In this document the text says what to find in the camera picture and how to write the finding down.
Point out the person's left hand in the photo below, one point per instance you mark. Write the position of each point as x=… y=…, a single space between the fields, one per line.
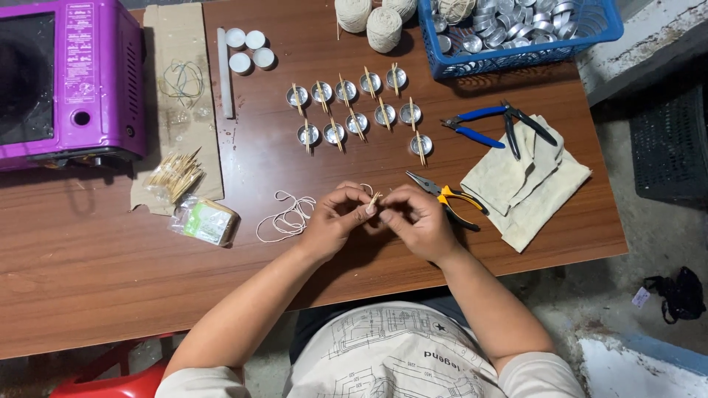
x=329 y=224

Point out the person's right hand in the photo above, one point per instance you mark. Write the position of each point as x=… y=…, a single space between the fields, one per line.
x=423 y=224

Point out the single wooden toothpick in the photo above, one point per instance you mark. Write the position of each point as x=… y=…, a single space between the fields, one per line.
x=375 y=199

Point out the short white wick piece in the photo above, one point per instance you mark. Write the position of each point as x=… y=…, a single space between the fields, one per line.
x=368 y=187

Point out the yellow and black pliers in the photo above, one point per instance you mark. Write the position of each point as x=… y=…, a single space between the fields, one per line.
x=451 y=194

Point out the beige folded cloth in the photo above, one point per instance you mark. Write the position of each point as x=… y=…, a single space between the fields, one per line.
x=525 y=193

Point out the green label toothpick packet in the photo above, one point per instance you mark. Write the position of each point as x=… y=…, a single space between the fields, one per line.
x=207 y=222

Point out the group of cups with sticks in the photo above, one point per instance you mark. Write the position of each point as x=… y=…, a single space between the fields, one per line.
x=297 y=96

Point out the brown cardboard sheet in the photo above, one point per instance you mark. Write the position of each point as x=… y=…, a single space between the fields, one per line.
x=213 y=160

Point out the person's white printed shirt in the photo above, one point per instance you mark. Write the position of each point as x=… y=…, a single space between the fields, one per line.
x=387 y=359

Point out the clear bag of wooden sticks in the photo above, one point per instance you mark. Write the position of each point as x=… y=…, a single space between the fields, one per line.
x=174 y=176

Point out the white tealight candle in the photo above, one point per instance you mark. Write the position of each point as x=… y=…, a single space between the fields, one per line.
x=263 y=57
x=240 y=62
x=235 y=37
x=255 y=40

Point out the long white wax stick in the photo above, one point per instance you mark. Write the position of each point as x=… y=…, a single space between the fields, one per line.
x=225 y=72

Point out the blue plastic basket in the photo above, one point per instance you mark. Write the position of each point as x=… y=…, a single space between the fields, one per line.
x=525 y=55

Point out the cream twine ball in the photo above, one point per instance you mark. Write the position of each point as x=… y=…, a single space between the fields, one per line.
x=384 y=30
x=354 y=14
x=456 y=8
x=401 y=7

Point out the green and yellow rubber bands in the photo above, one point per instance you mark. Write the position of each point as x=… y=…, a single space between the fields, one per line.
x=182 y=83

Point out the heap of empty metal cups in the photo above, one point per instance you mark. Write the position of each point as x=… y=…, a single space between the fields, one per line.
x=498 y=27

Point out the black plastic crate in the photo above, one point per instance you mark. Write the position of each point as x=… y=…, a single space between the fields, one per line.
x=672 y=149

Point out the red plastic stool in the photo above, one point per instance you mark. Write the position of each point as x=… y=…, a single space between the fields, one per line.
x=121 y=381

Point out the black bag with tag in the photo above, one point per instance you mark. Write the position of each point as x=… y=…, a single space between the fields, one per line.
x=683 y=296

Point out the purple portable gas stove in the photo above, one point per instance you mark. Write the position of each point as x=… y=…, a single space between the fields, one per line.
x=94 y=83

